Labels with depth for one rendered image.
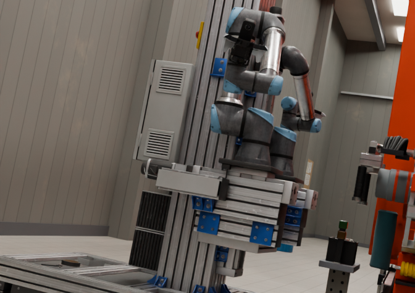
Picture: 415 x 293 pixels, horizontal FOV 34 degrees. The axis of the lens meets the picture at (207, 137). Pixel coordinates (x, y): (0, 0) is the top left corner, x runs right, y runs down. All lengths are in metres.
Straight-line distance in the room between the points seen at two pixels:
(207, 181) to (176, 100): 0.53
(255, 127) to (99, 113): 4.66
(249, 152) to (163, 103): 0.53
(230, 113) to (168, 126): 0.38
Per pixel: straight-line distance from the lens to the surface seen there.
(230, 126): 2.76
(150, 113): 3.07
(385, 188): 2.98
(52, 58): 6.43
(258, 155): 2.74
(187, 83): 3.04
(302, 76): 3.37
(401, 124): 3.46
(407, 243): 2.89
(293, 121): 3.55
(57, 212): 6.91
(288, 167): 3.24
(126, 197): 7.84
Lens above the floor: 0.65
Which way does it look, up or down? 5 degrees up
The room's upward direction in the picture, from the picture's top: 10 degrees clockwise
